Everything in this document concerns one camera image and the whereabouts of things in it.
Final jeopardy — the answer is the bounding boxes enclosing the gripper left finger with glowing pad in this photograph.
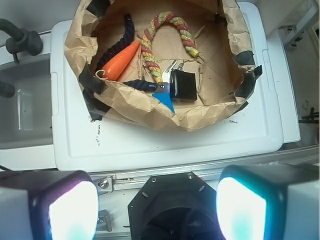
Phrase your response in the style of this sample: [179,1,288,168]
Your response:
[0,170,99,240]

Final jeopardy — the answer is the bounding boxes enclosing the dark navy braided rope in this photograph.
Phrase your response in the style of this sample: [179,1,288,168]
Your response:
[95,13,159,91]

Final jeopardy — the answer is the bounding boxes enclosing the multicolored braided rope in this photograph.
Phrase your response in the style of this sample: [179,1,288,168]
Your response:
[140,10,200,84]

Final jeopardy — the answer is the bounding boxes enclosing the black octagonal mount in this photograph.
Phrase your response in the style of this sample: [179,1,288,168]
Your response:
[127,172,224,240]

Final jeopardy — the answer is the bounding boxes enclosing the white plastic bin lid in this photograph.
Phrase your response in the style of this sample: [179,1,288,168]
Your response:
[50,2,284,172]

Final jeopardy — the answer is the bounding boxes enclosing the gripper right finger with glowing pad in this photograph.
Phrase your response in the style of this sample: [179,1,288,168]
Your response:
[216,163,320,240]

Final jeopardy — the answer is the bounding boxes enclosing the blue triangular plastic piece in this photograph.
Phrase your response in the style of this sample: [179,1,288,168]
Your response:
[152,92,175,114]

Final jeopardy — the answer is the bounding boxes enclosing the dark grey clamp handle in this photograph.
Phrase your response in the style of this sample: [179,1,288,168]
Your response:
[0,18,43,64]

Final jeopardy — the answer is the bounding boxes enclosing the crumpled brown paper bag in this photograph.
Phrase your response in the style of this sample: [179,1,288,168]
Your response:
[64,0,262,132]

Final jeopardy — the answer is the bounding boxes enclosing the black rectangular box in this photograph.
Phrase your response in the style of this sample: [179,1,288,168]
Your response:
[169,69,198,102]

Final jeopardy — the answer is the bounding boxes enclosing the aluminium extrusion rail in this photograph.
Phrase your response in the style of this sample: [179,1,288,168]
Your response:
[89,145,320,194]

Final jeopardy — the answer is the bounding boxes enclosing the orange plastic carrot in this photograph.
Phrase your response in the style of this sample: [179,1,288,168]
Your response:
[96,40,141,81]

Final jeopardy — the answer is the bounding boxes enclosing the silver keys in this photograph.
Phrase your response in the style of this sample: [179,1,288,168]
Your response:
[162,59,184,83]

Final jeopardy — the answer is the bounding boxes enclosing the grey plastic bin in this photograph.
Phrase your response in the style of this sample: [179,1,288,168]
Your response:
[0,33,56,171]

